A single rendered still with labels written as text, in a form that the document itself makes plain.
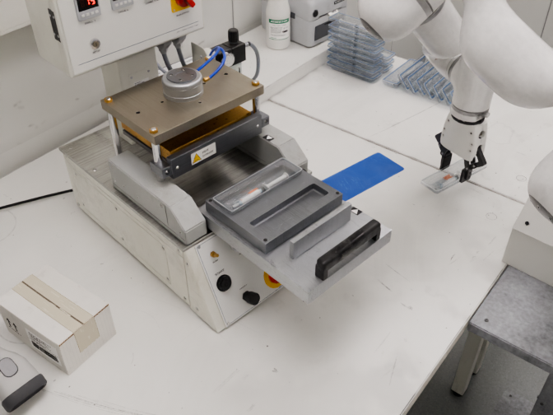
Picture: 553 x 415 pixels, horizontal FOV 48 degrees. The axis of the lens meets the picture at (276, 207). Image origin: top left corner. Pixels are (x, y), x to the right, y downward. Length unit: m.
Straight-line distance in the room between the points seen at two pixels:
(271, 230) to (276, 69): 1.00
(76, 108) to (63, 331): 0.82
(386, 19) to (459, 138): 0.57
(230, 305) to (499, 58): 0.67
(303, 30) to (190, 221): 1.12
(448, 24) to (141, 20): 0.60
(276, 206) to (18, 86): 0.84
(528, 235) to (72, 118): 1.23
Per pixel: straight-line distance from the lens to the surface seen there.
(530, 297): 1.41
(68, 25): 1.23
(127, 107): 1.23
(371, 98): 1.96
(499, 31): 0.99
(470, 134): 1.49
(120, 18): 1.29
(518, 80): 0.98
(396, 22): 1.01
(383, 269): 1.38
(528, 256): 1.43
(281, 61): 2.06
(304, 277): 1.04
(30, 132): 1.79
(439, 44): 1.29
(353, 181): 1.61
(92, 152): 1.45
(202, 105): 1.21
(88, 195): 1.47
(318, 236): 1.10
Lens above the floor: 1.73
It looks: 40 degrees down
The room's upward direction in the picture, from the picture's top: straight up
